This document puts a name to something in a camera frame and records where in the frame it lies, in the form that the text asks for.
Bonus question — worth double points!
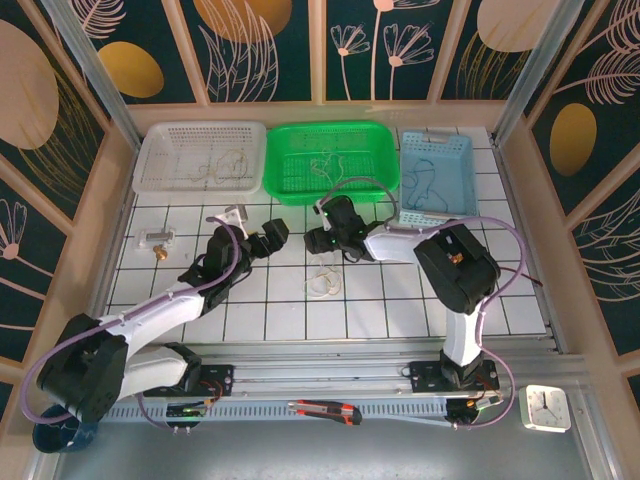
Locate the grey slotted cable duct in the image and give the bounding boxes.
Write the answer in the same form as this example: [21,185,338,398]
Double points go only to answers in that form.
[107,402,454,422]

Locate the white plastic basket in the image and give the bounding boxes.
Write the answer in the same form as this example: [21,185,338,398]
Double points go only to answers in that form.
[132,121,268,196]

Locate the aluminium frame post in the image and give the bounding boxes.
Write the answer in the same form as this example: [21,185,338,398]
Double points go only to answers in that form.
[42,0,144,151]
[492,0,586,146]

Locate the dark blue mug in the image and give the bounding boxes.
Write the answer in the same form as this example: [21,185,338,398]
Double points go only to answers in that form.
[32,407,100,454]

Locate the yellow green striped cable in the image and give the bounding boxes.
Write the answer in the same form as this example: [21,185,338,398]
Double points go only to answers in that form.
[214,148,251,179]

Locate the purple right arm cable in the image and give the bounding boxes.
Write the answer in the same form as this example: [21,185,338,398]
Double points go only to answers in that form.
[323,175,526,432]

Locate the white square clock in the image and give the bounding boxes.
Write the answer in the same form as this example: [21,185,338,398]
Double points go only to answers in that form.
[519,383,572,434]

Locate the red black utility knife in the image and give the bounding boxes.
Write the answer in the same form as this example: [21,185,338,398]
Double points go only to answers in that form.
[287,398,363,427]

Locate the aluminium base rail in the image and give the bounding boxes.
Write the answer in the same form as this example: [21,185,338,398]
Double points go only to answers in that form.
[47,342,586,406]

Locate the clear plastic latch block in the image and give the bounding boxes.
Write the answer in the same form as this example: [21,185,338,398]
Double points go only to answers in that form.
[133,227,179,251]

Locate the thin blue cable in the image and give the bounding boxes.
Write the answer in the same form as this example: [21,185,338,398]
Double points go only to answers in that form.
[402,159,437,211]
[413,171,450,212]

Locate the green plastic basket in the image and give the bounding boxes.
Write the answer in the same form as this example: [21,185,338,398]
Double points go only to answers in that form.
[263,119,401,207]

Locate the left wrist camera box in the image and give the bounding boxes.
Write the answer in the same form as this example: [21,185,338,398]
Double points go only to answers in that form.
[222,203,250,232]

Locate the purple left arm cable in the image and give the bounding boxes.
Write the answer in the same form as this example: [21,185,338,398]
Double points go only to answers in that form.
[20,217,244,432]

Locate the small black controller board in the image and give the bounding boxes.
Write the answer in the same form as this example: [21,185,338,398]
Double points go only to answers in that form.
[166,403,207,431]
[446,394,504,430]

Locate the light blue plastic basket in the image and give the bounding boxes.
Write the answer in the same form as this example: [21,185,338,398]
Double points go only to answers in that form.
[398,129,479,226]

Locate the thin red wire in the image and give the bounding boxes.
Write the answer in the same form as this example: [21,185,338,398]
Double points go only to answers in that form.
[501,266,547,290]

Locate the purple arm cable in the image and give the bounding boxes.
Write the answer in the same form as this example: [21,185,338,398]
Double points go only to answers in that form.
[20,217,244,432]
[323,175,526,432]

